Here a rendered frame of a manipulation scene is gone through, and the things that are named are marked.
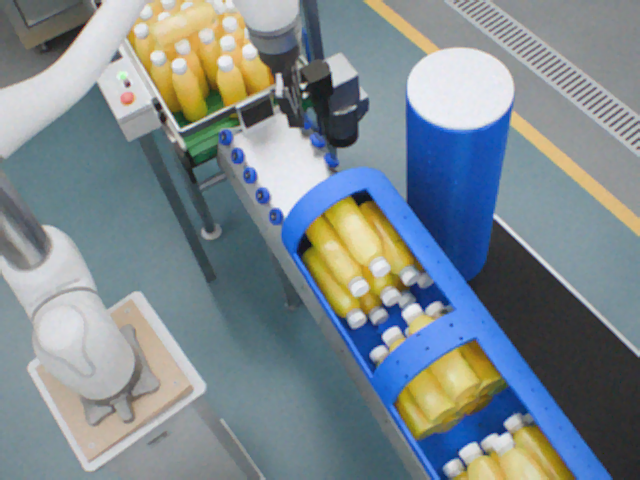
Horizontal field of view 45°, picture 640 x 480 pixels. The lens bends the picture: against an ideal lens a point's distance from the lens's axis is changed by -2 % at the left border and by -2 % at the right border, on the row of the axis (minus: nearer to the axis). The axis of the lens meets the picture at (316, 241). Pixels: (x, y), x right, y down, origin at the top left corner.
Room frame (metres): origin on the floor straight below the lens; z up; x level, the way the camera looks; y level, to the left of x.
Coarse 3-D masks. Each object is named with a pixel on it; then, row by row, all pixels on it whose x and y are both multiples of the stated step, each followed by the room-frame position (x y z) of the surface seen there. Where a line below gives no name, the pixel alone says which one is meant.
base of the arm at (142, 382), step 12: (132, 336) 0.78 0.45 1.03; (144, 360) 0.72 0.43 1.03; (144, 372) 0.69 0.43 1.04; (132, 384) 0.66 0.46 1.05; (144, 384) 0.66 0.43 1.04; (156, 384) 0.66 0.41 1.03; (120, 396) 0.64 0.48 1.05; (132, 396) 0.64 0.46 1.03; (84, 408) 0.64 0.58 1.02; (96, 408) 0.63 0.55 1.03; (108, 408) 0.62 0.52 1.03; (120, 408) 0.61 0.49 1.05; (132, 408) 0.62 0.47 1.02; (96, 420) 0.61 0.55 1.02; (132, 420) 0.59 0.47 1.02
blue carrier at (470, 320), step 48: (336, 192) 0.92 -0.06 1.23; (384, 192) 0.92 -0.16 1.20; (288, 240) 0.89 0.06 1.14; (432, 240) 0.80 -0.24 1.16; (432, 288) 0.77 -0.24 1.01; (432, 336) 0.56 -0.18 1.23; (480, 336) 0.55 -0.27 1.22; (384, 384) 0.52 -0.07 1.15; (528, 384) 0.44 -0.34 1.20; (480, 432) 0.43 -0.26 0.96; (576, 432) 0.34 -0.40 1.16
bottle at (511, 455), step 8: (504, 448) 0.34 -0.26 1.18; (512, 448) 0.33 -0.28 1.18; (520, 448) 0.33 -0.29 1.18; (504, 456) 0.32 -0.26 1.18; (512, 456) 0.32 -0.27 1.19; (520, 456) 0.31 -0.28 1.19; (528, 456) 0.31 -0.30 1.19; (504, 464) 0.31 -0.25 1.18; (512, 464) 0.30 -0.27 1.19; (520, 464) 0.30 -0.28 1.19; (528, 464) 0.30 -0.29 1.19; (536, 464) 0.29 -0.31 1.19; (504, 472) 0.30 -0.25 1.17; (512, 472) 0.29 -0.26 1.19; (520, 472) 0.29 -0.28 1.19; (528, 472) 0.28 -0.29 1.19; (536, 472) 0.28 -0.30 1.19; (544, 472) 0.28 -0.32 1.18
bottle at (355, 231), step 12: (336, 204) 0.92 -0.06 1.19; (348, 204) 0.92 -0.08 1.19; (336, 216) 0.90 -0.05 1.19; (348, 216) 0.88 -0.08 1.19; (360, 216) 0.88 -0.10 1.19; (336, 228) 0.88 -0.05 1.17; (348, 228) 0.86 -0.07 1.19; (360, 228) 0.85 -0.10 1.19; (372, 228) 0.85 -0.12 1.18; (348, 240) 0.84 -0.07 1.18; (360, 240) 0.82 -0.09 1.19; (372, 240) 0.82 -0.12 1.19; (360, 252) 0.80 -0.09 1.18; (372, 252) 0.79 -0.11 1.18; (372, 264) 0.77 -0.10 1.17
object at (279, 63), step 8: (296, 48) 0.92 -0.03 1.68; (264, 56) 0.92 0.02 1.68; (272, 56) 0.91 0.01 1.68; (280, 56) 0.91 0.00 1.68; (288, 56) 0.91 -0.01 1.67; (296, 56) 0.92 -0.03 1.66; (264, 64) 0.93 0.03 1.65; (272, 64) 0.92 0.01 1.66; (280, 64) 0.91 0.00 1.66; (288, 64) 0.91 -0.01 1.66; (280, 72) 0.91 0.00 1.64; (288, 80) 0.93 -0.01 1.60
